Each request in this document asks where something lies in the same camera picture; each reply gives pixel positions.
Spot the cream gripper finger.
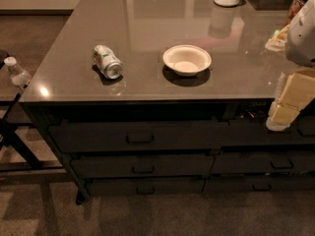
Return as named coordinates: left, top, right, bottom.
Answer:
left=266, top=102, right=299, bottom=132

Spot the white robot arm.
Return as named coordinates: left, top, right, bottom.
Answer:
left=265, top=0, right=315, bottom=132

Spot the top right drawer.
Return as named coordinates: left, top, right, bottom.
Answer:
left=224, top=116, right=315, bottom=146

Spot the drawer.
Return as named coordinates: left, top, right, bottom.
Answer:
left=211, top=151, right=315, bottom=174
left=224, top=116, right=315, bottom=146
left=86, top=177, right=205, bottom=197
left=71, top=154, right=214, bottom=178
left=48, top=120, right=229, bottom=152
left=203, top=175, right=315, bottom=194

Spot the middle right drawer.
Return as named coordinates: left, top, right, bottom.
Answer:
left=211, top=151, right=315, bottom=174

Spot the bottom right drawer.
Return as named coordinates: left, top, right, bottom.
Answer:
left=203, top=175, right=315, bottom=194

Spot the middle left drawer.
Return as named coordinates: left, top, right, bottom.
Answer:
left=71, top=154, right=214, bottom=178

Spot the top left drawer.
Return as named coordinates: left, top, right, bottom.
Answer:
left=48, top=120, right=229, bottom=152

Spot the bottom left drawer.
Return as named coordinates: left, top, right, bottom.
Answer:
left=86, top=177, right=205, bottom=197

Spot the glass jar of nuts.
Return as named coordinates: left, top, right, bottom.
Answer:
left=284, top=0, right=308, bottom=26

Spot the white paper bowl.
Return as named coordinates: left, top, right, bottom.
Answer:
left=162, top=45, right=212, bottom=77

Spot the dark counter cabinet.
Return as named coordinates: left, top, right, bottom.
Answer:
left=21, top=0, right=315, bottom=199

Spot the silver soda can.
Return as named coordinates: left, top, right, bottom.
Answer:
left=93, top=45, right=123, bottom=80

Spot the clear plastic water bottle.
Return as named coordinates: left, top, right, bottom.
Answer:
left=4, top=57, right=32, bottom=94

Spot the black folding stand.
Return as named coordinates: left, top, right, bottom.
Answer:
left=0, top=50, right=61, bottom=170

